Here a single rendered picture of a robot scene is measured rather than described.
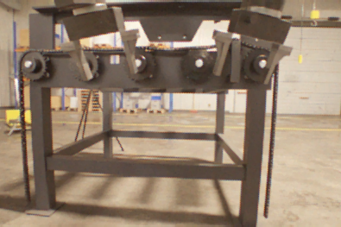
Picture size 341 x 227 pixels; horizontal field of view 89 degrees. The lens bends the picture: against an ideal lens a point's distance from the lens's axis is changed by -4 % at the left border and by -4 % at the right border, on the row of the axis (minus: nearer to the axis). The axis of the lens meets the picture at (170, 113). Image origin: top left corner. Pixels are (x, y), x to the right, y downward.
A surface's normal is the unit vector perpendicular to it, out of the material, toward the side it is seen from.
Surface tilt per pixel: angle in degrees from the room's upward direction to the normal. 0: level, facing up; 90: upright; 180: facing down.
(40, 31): 90
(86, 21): 114
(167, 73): 90
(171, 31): 90
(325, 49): 90
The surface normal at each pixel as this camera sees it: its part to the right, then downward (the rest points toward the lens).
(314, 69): -0.07, 0.08
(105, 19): -0.12, 0.47
